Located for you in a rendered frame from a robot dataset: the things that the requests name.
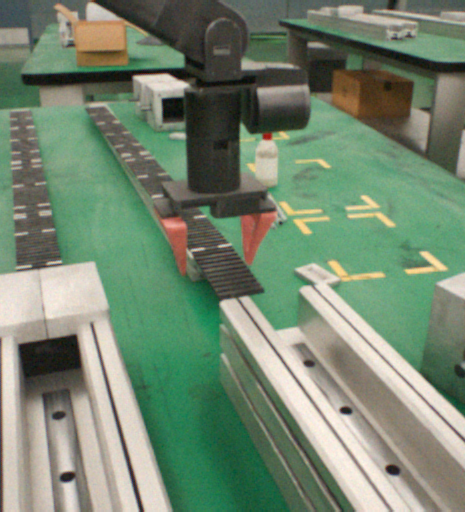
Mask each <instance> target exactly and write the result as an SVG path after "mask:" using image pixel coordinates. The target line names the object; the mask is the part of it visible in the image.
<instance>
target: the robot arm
mask: <svg viewBox="0 0 465 512"><path fill-rule="evenodd" d="M88 1H89V2H91V3H93V4H96V5H97V6H99V7H101V8H103V9H104V10H106V11H108V12H110V13H112V14H113V15H115V17H118V18H120V19H123V20H125V21H126V22H128V23H130V24H131V25H133V26H135V27H138V28H139V29H141V30H143V31H144V32H146V33H148V34H150V35H151V36H153V37H155V38H158V40H159V41H160V42H161V43H163V44H165V45H167V46H169V47H170V48H172V49H174V50H177V51H178V52H180V53H182V54H184V70H186V71H187V72H189V73H191V74H192V75H195V76H197V77H199V78H193V82H189V85H187V86H185V88H184V108H185V133H186V158H187V179H182V180H173V181H164V182H162V195H163V196H164V197H165V198H163V199H156V200H153V210H154V212H155V214H157V217H158V219H159V221H160V223H161V225H162V227H163V229H164V232H165V234H166V236H167V238H168V239H169V241H170V245H172V247H173V251H174V254H175V258H176V261H177V265H178V268H179V272H180V274H181V275H182V276H185V270H187V225H186V224H184V222H183V221H182V219H181V218H180V212H181V210H182V209H191V208H198V207H207V206H209V213H210V214H211V216H212V218H214V219H226V218H235V216H241V221H242V235H243V249H244V258H245V262H246V263H247V264H248V265H249V266H250V265H251V264H252V262H253V259H255V256H256V253H257V251H258V248H259V246H260V243H261V241H262V240H263V238H264V236H265V235H266V233H267V232H269V229H270V227H271V226H272V224H273V223H274V221H275V219H276V217H277V205H276V204H274V203H273V201H272V200H271V199H270V198H267V187H266V186H265V185H264V184H262V183H261V182H260V181H259V180H258V179H256V178H254V177H253V176H252V175H250V173H249V172H240V121H242V123H243V125H245V129H246V131H247V132H248V133H249V134H250V135H254V134H266V133H278V132H289V131H301V130H304V129H305V128H306V127H307V126H308V122H309V119H310V114H311V97H310V91H309V88H308V74H307V72H306V71H304V70H303V69H300V68H297V67H295V65H291V64H287V63H285V62H282V63H263V62H258V61H255V62H250V61H245V62H242V59H243V58H244V56H245V55H246V53H247V51H248V48H249V43H250V30H249V26H248V23H247V20H246V19H245V17H244V16H243V14H242V13H240V12H238V11H237V10H236V9H234V8H233V7H231V6H230V5H228V4H226V3H225V2H222V1H221V0H88ZM253 223H255V227H253ZM252 227H253V232H252ZM251 233H252V236H251Z"/></svg>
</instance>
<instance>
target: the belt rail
mask: <svg viewBox="0 0 465 512"><path fill-rule="evenodd" d="M96 106H105V107H107V109H108V110H109V111H110V112H111V113H112V111H111V110H110V109H109V107H108V106H107V105H106V104H105V103H103V104H90V107H96ZM112 114H113V113H112ZM113 115H115V114H113ZM115 117H116V115H115ZM116 118H117V117H116ZM99 129H100V128H99ZM100 131H101V133H102V135H103V136H104V138H105V140H106V141H107V143H108V144H109V146H110V148H111V149H112V152H113V153H114V155H115V157H116V158H117V160H118V162H119V163H120V165H122V166H123V169H124V171H125V172H126V174H127V175H128V177H129V179H130V180H131V182H132V183H133V186H134V188H135V189H136V191H137V193H138V194H139V196H141V197H142V199H143V202H144V203H145V205H146V206H147V208H148V210H149V211H150V213H151V216H152V217H153V219H154V220H155V222H157V224H158V225H159V227H160V228H161V231H162V233H163V234H164V236H165V237H166V239H167V241H168V242H169V245H170V241H169V239H168V238H167V236H166V234H165V232H164V229H163V227H162V225H161V223H160V221H159V219H158V217H157V214H155V212H154V210H153V200H152V199H151V197H150V196H149V194H148V193H147V192H146V190H145V189H144V187H143V186H142V184H141V182H140V181H138V180H137V178H136V177H135V175H134V174H133V173H132V171H131V170H130V168H129V166H128V165H127V164H126V162H125V161H124V160H123V158H122V157H121V156H119V154H118V153H117V152H116V149H115V148H114V147H113V145H112V144H111V143H110V141H109V140H108V139H107V138H106V136H105V135H104V134H103V131H102V130H101V129H100ZM170 247H172V245H170ZM172 248H173V247H172ZM187 273H188V274H189V276H190V278H191V279H192V280H193V281H194V280H201V279H206V277H205V275H204V274H203V272H202V269H201V268H199V266H198V265H197V263H196V261H195V260H194V258H193V256H192V254H191V253H190V251H189V250H188V248H187Z"/></svg>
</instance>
